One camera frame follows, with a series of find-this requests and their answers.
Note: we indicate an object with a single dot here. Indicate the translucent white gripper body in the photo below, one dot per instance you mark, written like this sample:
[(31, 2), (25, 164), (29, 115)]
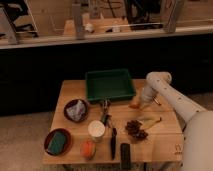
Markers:
[(144, 104)]

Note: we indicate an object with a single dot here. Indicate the orange red pepper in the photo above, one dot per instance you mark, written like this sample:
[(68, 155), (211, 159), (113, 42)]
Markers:
[(134, 105)]

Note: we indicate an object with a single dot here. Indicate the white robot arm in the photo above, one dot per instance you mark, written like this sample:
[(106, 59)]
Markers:
[(198, 144)]

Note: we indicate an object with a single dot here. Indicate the yellow banana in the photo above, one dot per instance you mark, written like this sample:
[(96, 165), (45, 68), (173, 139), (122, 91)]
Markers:
[(148, 121)]

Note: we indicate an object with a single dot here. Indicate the dark grape bunch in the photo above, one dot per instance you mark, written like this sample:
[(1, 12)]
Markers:
[(134, 130)]

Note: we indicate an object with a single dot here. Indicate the green plastic tray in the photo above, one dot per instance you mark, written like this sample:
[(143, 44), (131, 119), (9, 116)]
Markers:
[(113, 85)]

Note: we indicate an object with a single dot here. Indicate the black remote block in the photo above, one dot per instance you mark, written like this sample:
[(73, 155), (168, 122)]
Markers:
[(125, 156)]

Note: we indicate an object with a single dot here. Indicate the wooden table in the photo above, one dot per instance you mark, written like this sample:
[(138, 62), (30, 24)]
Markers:
[(164, 141)]

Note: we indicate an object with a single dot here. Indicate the white cup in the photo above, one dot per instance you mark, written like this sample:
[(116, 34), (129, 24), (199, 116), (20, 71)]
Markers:
[(96, 130)]

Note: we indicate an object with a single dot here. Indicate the brown bowl with cloth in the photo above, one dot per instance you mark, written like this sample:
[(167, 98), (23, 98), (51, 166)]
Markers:
[(86, 114)]

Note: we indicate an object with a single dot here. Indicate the crumpled grey cloth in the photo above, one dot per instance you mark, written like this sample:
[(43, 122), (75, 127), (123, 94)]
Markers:
[(76, 110)]

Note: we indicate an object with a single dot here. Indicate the orange fruit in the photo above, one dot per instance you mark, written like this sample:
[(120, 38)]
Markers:
[(88, 149)]

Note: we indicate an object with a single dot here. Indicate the brown plate with sponge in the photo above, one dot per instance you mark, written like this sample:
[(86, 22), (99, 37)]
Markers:
[(67, 145)]

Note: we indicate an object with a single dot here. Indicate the green sponge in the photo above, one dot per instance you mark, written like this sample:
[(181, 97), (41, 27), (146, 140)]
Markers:
[(56, 144)]

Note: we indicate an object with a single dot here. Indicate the black handled knife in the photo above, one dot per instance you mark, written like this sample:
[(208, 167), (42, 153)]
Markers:
[(113, 138)]

